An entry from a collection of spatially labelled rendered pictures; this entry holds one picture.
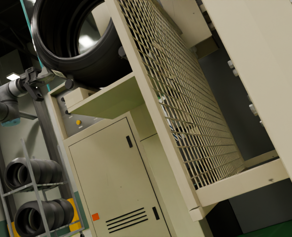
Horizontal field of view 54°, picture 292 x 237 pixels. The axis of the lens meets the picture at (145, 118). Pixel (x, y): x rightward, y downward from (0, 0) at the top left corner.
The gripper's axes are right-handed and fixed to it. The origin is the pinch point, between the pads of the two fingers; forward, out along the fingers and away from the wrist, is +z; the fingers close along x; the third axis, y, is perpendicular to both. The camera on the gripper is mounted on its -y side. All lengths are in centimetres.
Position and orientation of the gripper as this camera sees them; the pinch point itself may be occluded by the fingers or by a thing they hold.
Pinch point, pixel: (53, 75)
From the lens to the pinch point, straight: 146.6
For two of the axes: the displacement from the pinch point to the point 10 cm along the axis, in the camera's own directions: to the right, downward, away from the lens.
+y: -2.4, -9.5, 1.9
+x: 4.1, 0.8, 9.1
